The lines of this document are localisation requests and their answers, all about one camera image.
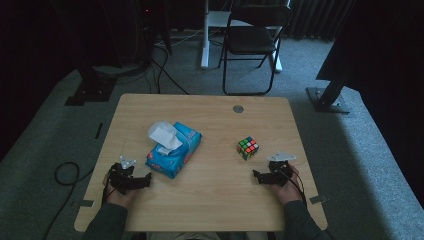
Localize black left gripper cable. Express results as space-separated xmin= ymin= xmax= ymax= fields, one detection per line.
xmin=101 ymin=169 xmax=116 ymax=206

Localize black metal stand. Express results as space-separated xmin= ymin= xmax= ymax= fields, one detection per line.
xmin=305 ymin=74 xmax=351 ymax=115

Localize black folding chair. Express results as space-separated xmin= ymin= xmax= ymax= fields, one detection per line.
xmin=218 ymin=3 xmax=294 ymax=97

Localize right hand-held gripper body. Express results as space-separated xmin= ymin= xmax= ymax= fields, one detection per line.
xmin=267 ymin=151 xmax=297 ymax=187

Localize multicoloured puzzle cube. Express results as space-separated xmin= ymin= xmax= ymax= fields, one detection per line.
xmin=236 ymin=136 xmax=260 ymax=162

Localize black stand base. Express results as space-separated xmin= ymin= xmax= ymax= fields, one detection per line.
xmin=64 ymin=64 xmax=118 ymax=108

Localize black computer tower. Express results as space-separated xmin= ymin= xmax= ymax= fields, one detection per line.
xmin=138 ymin=0 xmax=173 ymax=64

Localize white tissue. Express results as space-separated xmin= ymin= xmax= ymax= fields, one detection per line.
xmin=147 ymin=120 xmax=184 ymax=156

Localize blue tissue pack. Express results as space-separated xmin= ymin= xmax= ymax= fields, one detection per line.
xmin=145 ymin=121 xmax=203 ymax=180

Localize person's left hand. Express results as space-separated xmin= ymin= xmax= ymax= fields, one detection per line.
xmin=102 ymin=171 xmax=138 ymax=208

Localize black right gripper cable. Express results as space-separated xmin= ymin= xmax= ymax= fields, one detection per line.
xmin=279 ymin=166 xmax=336 ymax=240

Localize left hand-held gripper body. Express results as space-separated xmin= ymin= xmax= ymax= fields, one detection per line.
xmin=109 ymin=155 xmax=137 ymax=196

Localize dark curtain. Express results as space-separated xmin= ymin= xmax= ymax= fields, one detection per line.
xmin=286 ymin=0 xmax=354 ymax=42

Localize black floor cable loop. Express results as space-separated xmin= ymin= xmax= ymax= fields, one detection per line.
xmin=41 ymin=161 xmax=96 ymax=240

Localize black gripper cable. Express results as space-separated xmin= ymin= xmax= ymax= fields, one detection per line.
xmin=279 ymin=166 xmax=336 ymax=240
xmin=101 ymin=169 xmax=116 ymax=206

